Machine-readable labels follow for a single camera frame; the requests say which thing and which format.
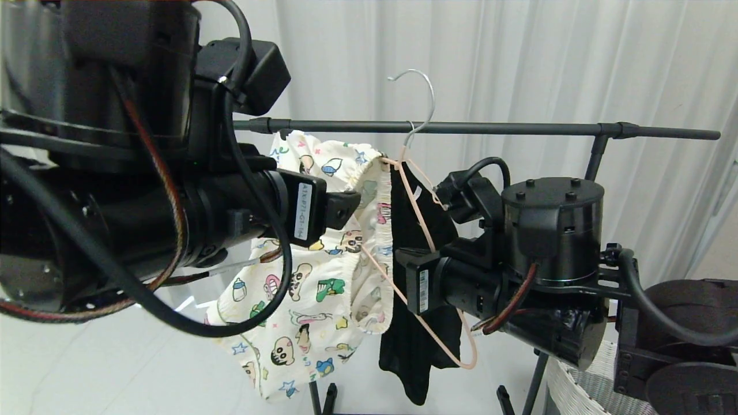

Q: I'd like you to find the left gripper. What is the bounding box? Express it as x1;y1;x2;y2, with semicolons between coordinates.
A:
193;170;362;251

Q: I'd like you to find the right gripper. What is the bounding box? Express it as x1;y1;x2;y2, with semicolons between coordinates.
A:
395;248;508;319

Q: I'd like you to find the black t-shirt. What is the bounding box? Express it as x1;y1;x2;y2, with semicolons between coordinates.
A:
378;161;462;405

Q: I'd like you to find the cream printed garment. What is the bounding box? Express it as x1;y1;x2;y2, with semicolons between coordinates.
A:
206;130;396;402

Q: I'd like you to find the pink clothes hanger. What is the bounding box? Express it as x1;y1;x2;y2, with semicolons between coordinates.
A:
408;121;449;209
360;69;478;369

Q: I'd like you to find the white laundry basket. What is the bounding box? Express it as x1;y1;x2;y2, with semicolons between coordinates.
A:
545;340;658;415

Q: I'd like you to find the black clothes rack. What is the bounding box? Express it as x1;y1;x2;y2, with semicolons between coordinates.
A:
234;118;721;415

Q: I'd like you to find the white curtain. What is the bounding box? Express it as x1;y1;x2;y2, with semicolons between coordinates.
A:
193;0;738;312

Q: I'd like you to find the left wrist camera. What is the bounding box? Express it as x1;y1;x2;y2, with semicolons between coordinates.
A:
190;37;292;171

